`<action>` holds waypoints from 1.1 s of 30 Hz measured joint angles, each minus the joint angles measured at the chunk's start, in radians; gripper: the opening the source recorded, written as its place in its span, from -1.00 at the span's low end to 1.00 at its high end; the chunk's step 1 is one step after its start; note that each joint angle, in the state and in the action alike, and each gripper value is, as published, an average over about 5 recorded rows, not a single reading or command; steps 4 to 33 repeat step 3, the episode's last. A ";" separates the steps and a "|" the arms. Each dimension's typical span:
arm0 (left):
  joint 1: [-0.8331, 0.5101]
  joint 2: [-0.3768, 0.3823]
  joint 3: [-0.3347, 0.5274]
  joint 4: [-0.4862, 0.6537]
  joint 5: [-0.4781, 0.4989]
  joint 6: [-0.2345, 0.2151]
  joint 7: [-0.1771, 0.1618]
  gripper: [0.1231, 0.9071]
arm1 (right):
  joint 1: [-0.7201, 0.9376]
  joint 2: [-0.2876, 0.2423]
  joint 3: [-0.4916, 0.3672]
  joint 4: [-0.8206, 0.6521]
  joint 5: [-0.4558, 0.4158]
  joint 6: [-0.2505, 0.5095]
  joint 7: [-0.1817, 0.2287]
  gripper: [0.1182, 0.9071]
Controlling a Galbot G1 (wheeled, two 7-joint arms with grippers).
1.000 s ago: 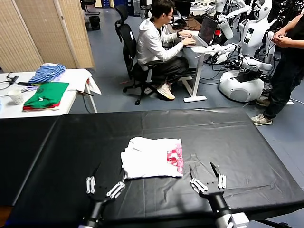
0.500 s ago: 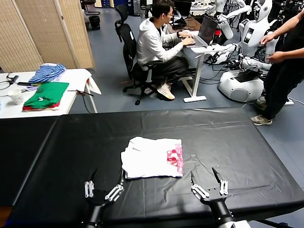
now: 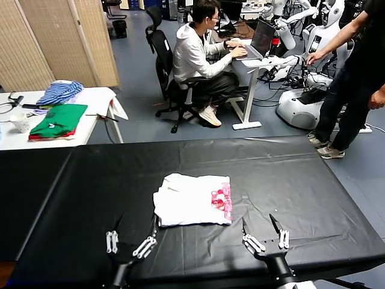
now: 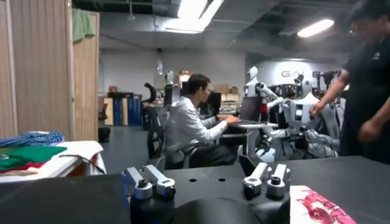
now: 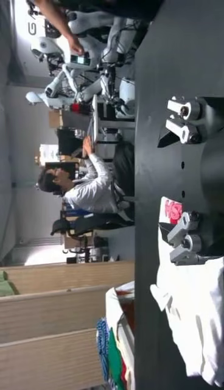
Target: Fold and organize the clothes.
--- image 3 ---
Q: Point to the white folding table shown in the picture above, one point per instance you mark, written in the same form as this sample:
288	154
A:
90	126

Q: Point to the red cola bottle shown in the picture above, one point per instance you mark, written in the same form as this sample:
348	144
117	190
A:
274	42

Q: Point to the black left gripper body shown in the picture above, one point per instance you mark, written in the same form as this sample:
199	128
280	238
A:
124	256

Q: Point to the woven wooden folding screen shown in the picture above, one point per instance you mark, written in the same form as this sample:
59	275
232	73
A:
54	45

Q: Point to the white standing desk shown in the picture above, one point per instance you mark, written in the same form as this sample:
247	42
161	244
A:
249	90

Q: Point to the blue striped shirt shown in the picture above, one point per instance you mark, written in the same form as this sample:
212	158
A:
60	91

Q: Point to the green folded shirt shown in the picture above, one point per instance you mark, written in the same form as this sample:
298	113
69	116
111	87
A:
60	119

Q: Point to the standing person in dark clothes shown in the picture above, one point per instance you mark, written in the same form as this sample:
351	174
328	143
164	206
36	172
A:
355	84

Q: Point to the white t-shirt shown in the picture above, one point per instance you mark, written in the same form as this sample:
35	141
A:
192	201

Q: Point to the white power strip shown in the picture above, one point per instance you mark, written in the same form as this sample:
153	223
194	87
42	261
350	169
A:
366	129

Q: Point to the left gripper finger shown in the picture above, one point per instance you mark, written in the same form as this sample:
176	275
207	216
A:
112	241
145	245

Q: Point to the black office chair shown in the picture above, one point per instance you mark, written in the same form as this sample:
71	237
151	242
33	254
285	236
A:
164	60

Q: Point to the white humanoid robot on base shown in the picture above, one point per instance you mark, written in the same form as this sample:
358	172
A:
306	99

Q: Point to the white humanoid robot with raised arm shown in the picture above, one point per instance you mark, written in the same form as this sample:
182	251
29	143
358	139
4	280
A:
285	33

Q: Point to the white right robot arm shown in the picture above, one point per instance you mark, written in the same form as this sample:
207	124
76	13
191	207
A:
281	271

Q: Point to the black table cover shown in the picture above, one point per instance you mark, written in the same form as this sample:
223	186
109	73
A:
90	180

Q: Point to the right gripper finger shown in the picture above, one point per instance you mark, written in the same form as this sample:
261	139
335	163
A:
252	241
282	236

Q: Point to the black cantilever chair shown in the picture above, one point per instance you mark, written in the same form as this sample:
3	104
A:
115	13

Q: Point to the black trash bin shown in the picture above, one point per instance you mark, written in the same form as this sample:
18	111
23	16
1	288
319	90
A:
120	28

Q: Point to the grey laptop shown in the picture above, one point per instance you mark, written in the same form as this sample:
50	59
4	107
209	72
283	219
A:
263	37

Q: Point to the white paper cup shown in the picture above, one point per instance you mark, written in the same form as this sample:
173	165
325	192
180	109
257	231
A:
19	123

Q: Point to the black phone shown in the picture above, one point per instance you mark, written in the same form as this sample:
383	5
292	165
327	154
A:
30	106

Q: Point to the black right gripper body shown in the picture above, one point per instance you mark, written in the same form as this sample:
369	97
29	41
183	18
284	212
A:
270	248

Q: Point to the seated man in white hoodie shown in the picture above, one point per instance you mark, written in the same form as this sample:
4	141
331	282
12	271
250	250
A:
192	57

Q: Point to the black metal table frame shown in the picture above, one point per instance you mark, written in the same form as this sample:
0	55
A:
346	282

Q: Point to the red folded shirt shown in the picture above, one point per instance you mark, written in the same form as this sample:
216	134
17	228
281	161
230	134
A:
45	137

